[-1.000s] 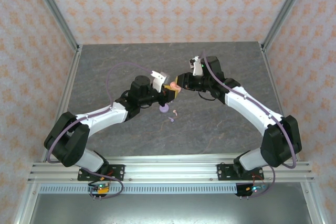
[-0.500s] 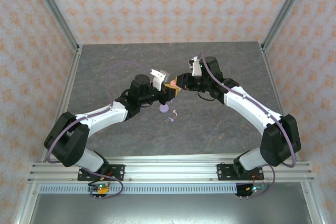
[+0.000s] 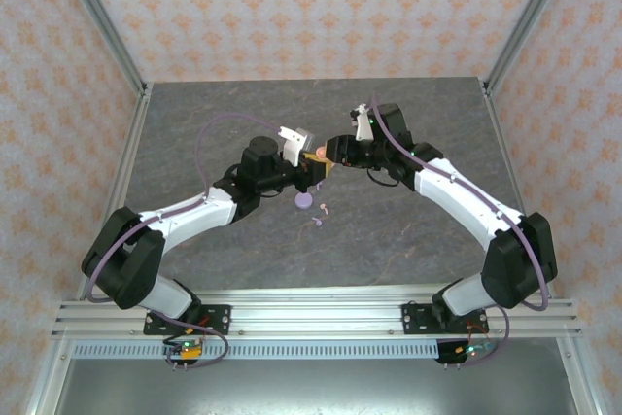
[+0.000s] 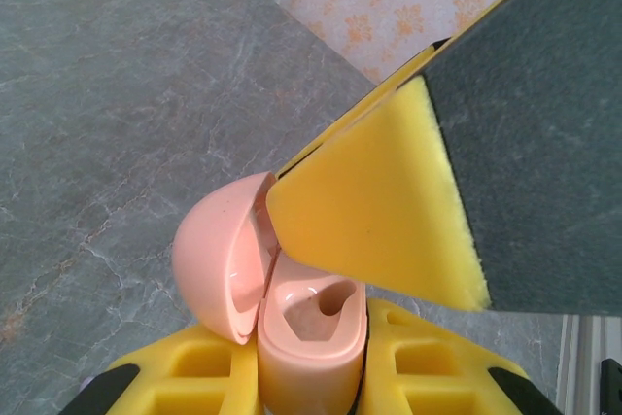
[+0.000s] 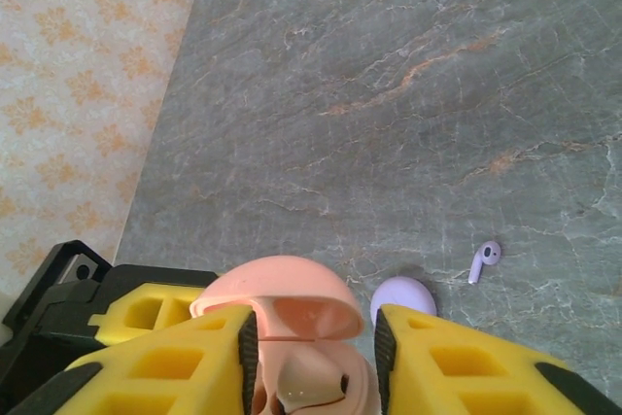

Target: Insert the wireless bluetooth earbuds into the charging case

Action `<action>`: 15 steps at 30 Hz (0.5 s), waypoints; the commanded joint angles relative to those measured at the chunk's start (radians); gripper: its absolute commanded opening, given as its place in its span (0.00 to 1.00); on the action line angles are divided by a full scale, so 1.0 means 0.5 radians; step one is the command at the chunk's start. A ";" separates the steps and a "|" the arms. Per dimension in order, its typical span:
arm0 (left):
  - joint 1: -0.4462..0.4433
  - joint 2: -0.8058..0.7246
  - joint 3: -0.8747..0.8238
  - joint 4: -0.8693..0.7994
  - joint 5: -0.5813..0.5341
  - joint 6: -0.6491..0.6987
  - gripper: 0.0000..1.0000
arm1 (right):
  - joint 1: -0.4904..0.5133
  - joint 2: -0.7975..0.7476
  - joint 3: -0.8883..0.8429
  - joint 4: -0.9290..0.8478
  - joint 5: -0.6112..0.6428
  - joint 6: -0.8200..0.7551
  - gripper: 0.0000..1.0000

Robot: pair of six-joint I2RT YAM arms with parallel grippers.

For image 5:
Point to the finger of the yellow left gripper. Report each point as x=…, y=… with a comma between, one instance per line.
x=109, y=330

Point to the purple earbud charging case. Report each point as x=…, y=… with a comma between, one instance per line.
x=393, y=293

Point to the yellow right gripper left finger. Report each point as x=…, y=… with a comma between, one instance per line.
x=218, y=352

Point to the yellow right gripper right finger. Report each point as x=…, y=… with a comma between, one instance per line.
x=413, y=386

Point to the pink earbud charging case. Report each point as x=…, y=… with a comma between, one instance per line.
x=282, y=279

